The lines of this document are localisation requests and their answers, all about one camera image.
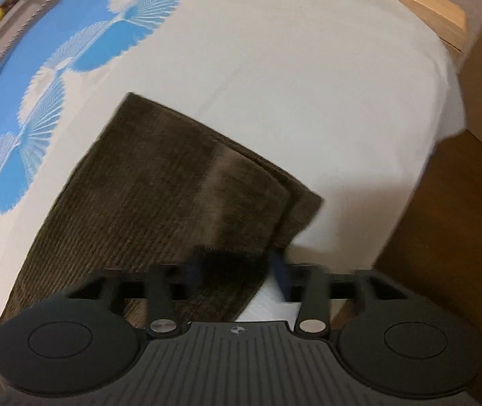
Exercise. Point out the wooden bed frame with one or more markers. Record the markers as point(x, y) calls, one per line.
point(427, 12)

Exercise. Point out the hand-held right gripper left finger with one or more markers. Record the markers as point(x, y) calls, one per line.
point(193, 274)

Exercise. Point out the blue white printed bed sheet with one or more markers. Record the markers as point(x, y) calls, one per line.
point(287, 93)

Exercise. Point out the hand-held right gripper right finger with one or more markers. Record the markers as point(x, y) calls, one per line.
point(281, 277)

